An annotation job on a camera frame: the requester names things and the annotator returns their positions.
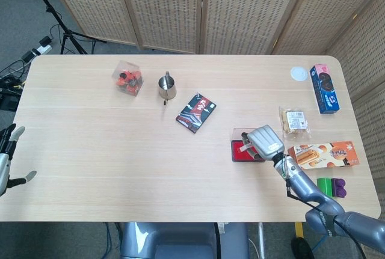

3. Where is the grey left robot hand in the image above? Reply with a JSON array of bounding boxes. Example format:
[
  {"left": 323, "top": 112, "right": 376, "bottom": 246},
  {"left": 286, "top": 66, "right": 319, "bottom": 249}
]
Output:
[{"left": 0, "top": 123, "right": 37, "bottom": 197}]

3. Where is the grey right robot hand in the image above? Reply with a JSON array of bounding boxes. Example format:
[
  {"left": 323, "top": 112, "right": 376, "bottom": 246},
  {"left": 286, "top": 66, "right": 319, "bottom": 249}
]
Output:
[{"left": 241, "top": 124, "right": 285, "bottom": 161}]

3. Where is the white red stamp block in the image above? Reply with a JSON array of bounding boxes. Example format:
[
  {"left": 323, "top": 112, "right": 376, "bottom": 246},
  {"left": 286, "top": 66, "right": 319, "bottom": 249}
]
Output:
[{"left": 236, "top": 142, "right": 254, "bottom": 154}]

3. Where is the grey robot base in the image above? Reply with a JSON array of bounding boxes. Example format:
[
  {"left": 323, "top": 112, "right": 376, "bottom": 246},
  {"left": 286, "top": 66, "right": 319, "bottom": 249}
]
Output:
[{"left": 120, "top": 222, "right": 250, "bottom": 259}]

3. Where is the orange wafer roll box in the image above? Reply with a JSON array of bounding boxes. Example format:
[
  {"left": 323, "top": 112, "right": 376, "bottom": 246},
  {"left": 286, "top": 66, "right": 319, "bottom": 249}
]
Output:
[{"left": 288, "top": 141, "right": 360, "bottom": 172}]

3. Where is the black patterned card pack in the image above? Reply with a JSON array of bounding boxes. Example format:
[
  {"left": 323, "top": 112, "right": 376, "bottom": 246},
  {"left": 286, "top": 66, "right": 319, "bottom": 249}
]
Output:
[{"left": 175, "top": 92, "right": 218, "bottom": 135}]

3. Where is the blue cookie box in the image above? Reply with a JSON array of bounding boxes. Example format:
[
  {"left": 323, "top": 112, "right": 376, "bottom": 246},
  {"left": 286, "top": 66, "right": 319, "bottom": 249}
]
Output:
[{"left": 309, "top": 64, "right": 342, "bottom": 115}]

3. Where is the clear box of coffee capsules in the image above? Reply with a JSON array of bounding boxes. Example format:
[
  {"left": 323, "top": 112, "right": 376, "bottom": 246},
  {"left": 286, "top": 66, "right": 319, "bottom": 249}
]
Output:
[{"left": 111, "top": 59, "right": 144, "bottom": 97}]

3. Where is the red ink pad clear lid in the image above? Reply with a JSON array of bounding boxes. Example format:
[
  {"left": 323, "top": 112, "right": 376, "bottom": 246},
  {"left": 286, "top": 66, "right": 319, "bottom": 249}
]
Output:
[{"left": 230, "top": 126, "right": 267, "bottom": 163}]

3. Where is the clear packet of biscuits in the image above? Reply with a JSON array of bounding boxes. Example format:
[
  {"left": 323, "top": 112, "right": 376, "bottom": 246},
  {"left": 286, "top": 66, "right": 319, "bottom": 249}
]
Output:
[{"left": 278, "top": 106, "right": 312, "bottom": 142}]

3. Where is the green toy block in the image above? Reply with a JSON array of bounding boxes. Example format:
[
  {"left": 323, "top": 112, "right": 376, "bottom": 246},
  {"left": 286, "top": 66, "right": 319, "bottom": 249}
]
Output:
[{"left": 316, "top": 177, "right": 334, "bottom": 197}]

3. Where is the white round table grommet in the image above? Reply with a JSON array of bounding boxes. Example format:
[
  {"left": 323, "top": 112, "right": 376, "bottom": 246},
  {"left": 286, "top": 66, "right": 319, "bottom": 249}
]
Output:
[{"left": 290, "top": 66, "right": 308, "bottom": 82}]

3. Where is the purple toy block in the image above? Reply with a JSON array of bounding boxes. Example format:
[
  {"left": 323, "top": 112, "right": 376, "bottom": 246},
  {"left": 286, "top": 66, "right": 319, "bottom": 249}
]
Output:
[{"left": 330, "top": 177, "right": 348, "bottom": 198}]

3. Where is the white table leg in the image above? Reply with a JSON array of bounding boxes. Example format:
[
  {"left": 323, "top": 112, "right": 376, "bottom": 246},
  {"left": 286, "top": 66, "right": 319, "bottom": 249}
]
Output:
[{"left": 257, "top": 222, "right": 266, "bottom": 259}]

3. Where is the black round floor foot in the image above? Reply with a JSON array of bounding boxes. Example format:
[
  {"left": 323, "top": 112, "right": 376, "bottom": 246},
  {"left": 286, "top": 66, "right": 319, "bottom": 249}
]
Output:
[{"left": 291, "top": 237, "right": 315, "bottom": 259}]

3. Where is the stainless steel pitcher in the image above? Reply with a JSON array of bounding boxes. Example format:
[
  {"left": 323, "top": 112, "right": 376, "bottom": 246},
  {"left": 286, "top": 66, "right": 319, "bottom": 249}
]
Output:
[{"left": 158, "top": 71, "right": 178, "bottom": 106}]

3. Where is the white power strip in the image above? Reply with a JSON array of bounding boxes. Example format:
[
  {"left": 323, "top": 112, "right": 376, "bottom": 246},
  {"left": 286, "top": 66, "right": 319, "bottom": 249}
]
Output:
[{"left": 31, "top": 44, "right": 52, "bottom": 56}]

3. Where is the black tripod stand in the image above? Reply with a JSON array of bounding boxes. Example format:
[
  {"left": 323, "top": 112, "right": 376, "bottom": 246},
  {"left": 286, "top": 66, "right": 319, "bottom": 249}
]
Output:
[{"left": 22, "top": 0, "right": 106, "bottom": 55}]

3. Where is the wooden rattan folding screen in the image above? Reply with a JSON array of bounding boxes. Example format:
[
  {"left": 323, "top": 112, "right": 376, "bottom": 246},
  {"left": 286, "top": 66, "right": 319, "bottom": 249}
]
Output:
[{"left": 42, "top": 0, "right": 385, "bottom": 259}]

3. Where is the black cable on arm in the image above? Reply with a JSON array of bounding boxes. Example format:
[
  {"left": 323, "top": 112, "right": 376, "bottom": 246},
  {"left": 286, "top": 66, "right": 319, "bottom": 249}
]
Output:
[{"left": 284, "top": 177, "right": 374, "bottom": 259}]

